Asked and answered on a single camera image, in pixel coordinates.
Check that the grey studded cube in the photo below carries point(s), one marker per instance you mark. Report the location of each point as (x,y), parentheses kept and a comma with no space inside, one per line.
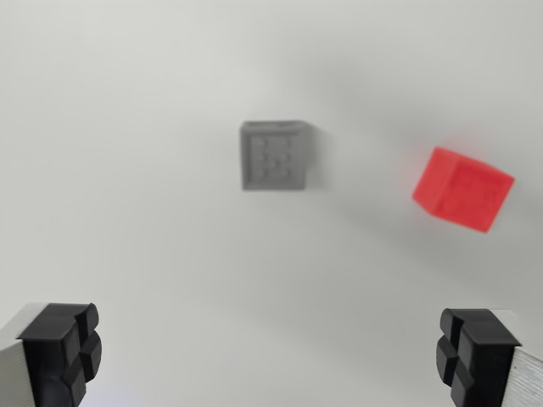
(273,157)

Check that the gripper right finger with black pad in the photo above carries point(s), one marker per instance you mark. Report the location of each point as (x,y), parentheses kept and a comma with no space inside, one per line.
(488,360)

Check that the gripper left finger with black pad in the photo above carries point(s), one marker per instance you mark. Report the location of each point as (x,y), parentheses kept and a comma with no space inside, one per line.
(46,356)

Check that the red studded cube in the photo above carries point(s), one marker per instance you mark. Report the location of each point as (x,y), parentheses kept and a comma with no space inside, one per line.
(464,191)

